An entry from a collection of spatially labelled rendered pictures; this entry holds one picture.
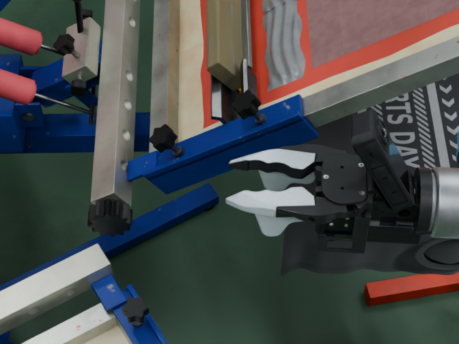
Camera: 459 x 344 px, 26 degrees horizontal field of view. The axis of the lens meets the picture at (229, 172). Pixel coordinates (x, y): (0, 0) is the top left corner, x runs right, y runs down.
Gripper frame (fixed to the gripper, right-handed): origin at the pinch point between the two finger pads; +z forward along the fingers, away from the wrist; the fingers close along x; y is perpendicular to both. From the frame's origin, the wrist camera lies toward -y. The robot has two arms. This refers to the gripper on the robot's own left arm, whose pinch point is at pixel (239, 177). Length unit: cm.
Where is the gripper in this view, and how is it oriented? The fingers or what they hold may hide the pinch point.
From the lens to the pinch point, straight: 104.8
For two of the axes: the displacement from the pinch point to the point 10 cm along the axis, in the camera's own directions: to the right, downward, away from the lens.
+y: -0.1, 6.9, 7.3
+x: 0.7, -7.3, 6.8
